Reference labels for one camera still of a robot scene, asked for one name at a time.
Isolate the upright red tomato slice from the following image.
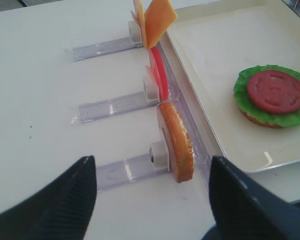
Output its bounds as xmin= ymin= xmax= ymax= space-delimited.
xmin=148 ymin=46 xmax=169 ymax=101

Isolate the clear acrylic food rack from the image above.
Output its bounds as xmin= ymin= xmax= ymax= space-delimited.
xmin=67 ymin=21 xmax=211 ymax=192

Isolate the bottom bun slice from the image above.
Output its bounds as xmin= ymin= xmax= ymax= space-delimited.
xmin=240 ymin=109 xmax=284 ymax=129

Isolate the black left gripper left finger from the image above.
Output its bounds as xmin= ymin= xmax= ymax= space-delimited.
xmin=0 ymin=156 xmax=97 ymax=240

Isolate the upright bread slice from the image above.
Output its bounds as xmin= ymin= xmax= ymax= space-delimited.
xmin=156 ymin=101 xmax=194 ymax=183

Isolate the white plastic tray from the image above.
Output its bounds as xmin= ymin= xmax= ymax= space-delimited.
xmin=167 ymin=0 xmax=300 ymax=173

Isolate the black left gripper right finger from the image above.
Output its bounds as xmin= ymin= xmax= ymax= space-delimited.
xmin=209 ymin=156 xmax=300 ymax=240

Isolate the leaning orange cheese slice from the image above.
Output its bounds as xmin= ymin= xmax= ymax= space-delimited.
xmin=144 ymin=0 xmax=178 ymax=49

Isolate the green lettuce leaf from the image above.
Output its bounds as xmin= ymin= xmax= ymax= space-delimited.
xmin=233 ymin=64 xmax=300 ymax=128

